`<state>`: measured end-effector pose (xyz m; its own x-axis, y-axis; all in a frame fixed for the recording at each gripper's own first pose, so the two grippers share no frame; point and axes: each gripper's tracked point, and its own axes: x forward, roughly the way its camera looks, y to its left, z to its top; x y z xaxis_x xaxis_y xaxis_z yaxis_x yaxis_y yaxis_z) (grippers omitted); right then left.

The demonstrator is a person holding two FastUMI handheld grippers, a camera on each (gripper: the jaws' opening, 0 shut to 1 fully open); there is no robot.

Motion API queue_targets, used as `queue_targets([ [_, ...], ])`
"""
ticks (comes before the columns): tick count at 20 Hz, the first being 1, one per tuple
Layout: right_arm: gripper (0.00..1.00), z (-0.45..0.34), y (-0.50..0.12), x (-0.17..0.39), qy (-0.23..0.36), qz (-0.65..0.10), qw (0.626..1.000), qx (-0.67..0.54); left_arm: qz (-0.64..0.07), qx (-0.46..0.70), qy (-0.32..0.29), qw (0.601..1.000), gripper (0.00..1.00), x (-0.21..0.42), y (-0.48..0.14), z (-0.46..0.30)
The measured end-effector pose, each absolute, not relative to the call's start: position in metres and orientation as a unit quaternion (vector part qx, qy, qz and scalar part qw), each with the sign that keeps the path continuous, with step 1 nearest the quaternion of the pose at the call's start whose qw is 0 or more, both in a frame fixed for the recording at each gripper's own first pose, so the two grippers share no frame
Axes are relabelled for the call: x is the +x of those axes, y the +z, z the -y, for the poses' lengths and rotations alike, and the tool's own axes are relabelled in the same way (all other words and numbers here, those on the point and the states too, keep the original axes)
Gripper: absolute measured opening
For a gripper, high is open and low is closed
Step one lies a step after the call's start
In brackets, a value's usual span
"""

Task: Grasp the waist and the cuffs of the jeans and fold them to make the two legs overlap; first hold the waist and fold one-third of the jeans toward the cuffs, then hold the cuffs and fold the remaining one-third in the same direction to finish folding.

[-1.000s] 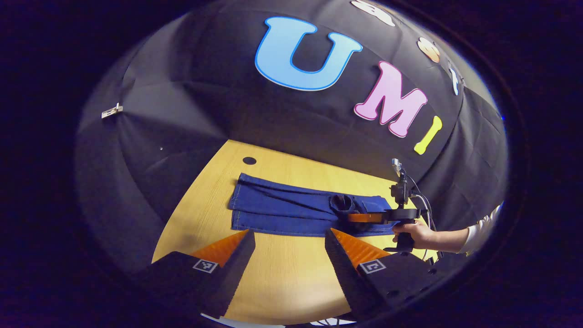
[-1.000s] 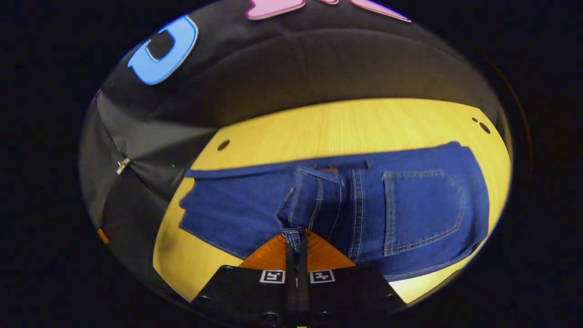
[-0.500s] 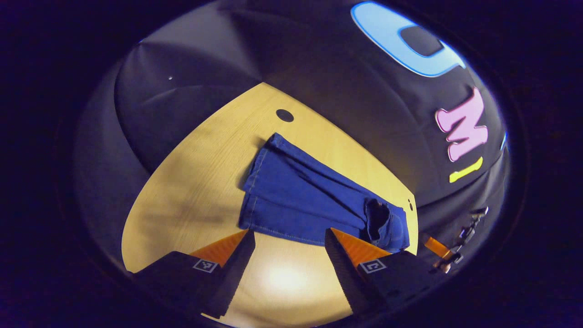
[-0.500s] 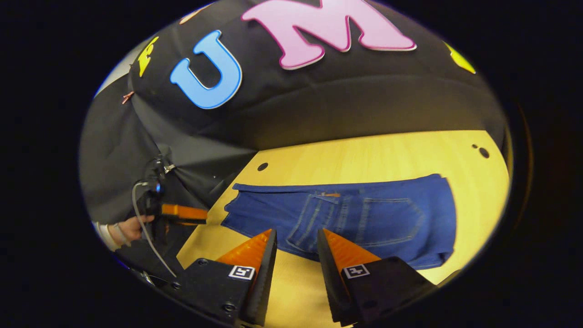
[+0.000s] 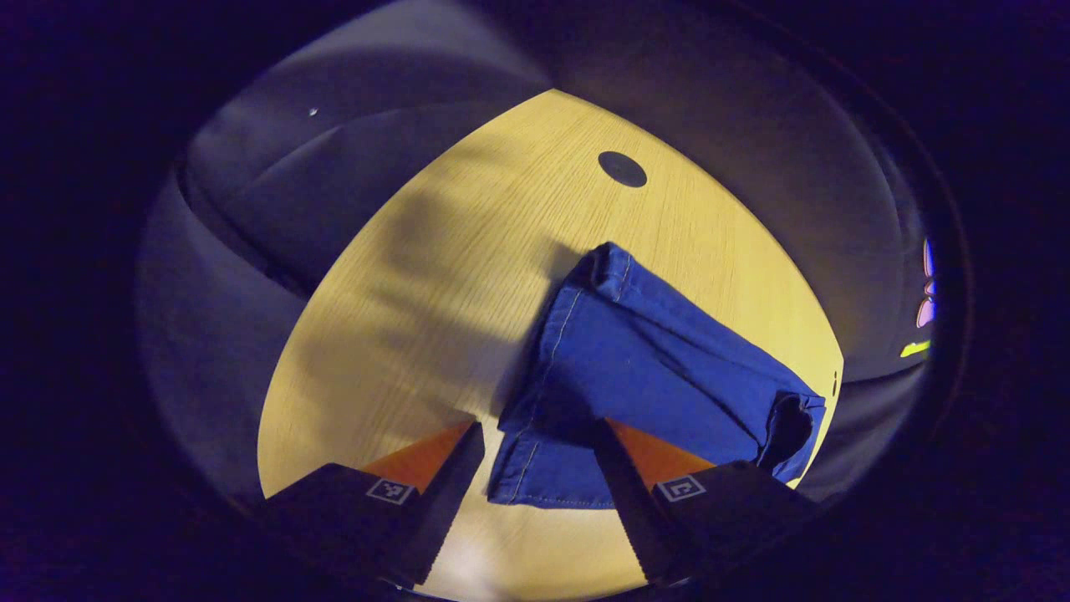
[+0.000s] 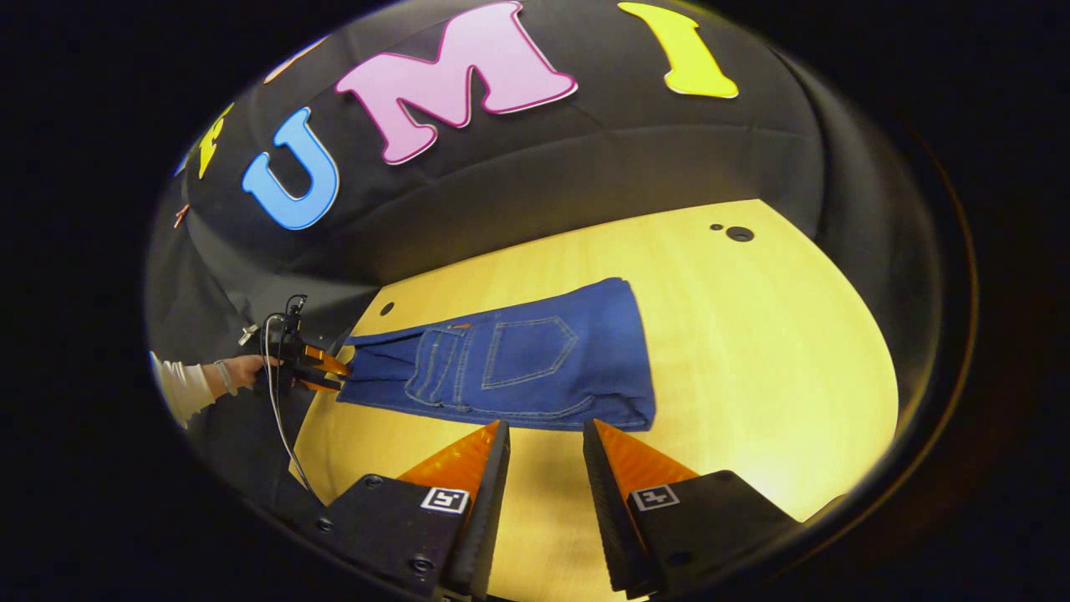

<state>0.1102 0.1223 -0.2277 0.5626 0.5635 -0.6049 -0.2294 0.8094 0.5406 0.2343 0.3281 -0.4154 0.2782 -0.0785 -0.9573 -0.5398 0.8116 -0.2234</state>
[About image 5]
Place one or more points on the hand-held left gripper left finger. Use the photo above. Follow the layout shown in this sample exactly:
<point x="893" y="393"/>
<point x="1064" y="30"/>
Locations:
<point x="447" y="493"/>

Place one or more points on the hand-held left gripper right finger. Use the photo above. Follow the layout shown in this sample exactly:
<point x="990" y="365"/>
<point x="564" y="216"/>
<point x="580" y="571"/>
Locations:
<point x="627" y="502"/>

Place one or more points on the blue denim jeans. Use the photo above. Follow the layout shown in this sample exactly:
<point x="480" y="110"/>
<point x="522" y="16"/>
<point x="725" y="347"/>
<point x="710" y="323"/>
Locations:
<point x="635" y="351"/>

